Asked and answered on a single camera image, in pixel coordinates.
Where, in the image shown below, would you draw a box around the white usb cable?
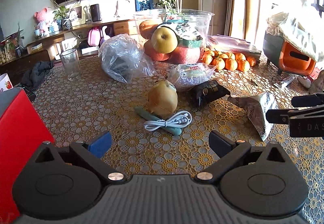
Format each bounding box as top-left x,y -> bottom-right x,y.
143,110 -> 193,132

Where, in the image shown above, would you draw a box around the orange grey desktop bin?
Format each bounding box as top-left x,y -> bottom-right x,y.
263,32 -> 316,76

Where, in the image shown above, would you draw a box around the white tube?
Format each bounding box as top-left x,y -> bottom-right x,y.
274,75 -> 296,89

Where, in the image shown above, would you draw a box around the black snack packet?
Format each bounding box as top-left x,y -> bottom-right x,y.
190,80 -> 231,108

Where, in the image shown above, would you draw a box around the teal green pen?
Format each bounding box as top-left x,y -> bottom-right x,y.
134,106 -> 182,136

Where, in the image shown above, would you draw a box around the yellow pear on table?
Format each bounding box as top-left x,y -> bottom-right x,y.
147,80 -> 178,118

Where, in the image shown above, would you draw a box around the red grey cardboard box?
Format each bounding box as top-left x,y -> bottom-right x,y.
0,88 -> 54,223

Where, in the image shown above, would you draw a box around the clear bag with food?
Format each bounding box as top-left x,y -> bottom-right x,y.
166,63 -> 216,92

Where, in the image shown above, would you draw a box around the mandarin orange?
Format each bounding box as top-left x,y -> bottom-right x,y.
225,58 -> 238,71
237,59 -> 250,72
246,56 -> 256,67
211,58 -> 226,70
235,53 -> 246,61

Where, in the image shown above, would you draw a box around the clear drinking glass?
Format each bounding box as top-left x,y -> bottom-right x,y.
60,48 -> 81,81

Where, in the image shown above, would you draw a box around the grey plastic bag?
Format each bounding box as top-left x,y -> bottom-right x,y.
98,33 -> 155,84

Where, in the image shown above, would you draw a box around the white plastic bin liner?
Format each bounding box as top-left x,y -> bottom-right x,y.
266,0 -> 323,62

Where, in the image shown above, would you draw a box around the black cloth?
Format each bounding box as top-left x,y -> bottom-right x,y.
20,60 -> 54,91

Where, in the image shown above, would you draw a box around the clear flat plastic box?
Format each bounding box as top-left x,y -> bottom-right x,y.
206,35 -> 261,59

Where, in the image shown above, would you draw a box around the wooden tv cabinet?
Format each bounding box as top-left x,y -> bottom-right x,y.
1,19 -> 144,85

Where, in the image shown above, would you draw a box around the purple vase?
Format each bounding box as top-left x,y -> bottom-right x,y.
99,25 -> 110,46

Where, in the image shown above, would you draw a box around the pink bag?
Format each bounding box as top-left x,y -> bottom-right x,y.
87,27 -> 102,47

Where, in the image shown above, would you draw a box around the white strawberry mug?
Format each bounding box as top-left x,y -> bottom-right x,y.
0,73 -> 13,92

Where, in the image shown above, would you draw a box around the clear plastic fruit bowl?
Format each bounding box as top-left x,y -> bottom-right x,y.
134,9 -> 214,64

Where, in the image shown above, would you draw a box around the yellow apple in bowl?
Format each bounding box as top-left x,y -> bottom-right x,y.
151,27 -> 178,54

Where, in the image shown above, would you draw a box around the black speaker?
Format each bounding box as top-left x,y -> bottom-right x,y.
90,4 -> 101,22

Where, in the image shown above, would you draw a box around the pink plush pig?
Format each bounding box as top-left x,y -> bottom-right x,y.
34,7 -> 54,37

